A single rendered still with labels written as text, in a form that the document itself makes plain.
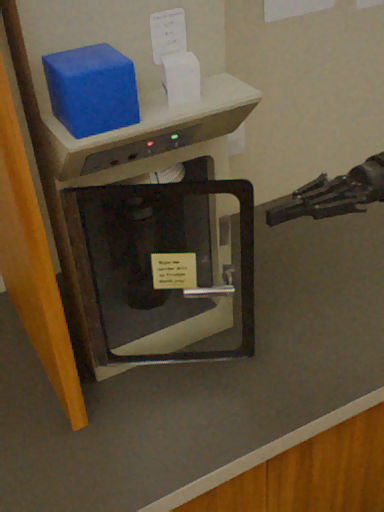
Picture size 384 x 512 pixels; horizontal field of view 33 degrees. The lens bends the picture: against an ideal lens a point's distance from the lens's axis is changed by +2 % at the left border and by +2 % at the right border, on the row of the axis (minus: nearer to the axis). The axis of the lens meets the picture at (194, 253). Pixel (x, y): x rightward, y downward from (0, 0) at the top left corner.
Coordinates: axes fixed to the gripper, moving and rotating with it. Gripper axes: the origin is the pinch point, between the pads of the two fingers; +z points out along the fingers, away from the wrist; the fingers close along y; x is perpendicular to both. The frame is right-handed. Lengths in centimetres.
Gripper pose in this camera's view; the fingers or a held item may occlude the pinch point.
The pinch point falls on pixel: (284, 212)
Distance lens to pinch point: 115.2
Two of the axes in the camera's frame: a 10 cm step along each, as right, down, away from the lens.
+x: 0.6, 8.1, 5.8
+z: -8.8, 3.2, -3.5
